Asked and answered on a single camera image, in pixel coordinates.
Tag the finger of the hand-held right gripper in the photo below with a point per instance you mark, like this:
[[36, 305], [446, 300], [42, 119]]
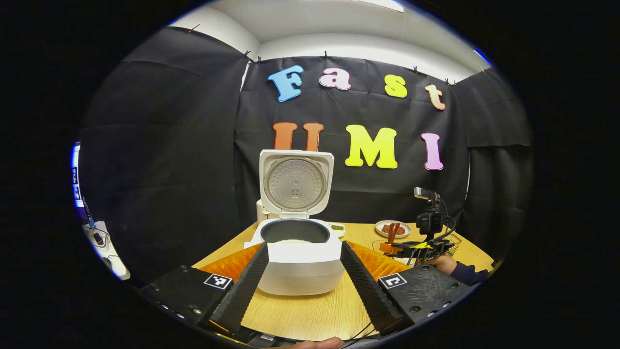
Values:
[[387, 248]]

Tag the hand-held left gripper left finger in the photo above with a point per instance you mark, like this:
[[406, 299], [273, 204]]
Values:
[[242, 291]]

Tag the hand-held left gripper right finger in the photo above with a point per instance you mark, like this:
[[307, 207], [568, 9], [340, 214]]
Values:
[[365, 291]]

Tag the white rice cooker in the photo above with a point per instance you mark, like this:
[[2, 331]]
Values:
[[300, 271]]

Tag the white rice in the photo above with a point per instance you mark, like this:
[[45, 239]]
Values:
[[293, 241]]

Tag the white round plate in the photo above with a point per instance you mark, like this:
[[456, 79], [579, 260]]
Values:
[[407, 236]]

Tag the white divided grain dish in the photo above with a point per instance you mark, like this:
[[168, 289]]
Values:
[[337, 228]]

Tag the white side desk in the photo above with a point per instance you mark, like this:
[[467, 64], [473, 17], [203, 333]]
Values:
[[114, 261]]

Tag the black phone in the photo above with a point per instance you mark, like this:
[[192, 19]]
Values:
[[98, 238]]

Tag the black backdrop cloth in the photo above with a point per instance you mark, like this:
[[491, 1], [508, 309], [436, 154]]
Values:
[[184, 145]]

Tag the computer monitor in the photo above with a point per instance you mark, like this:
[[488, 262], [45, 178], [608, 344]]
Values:
[[76, 174]]

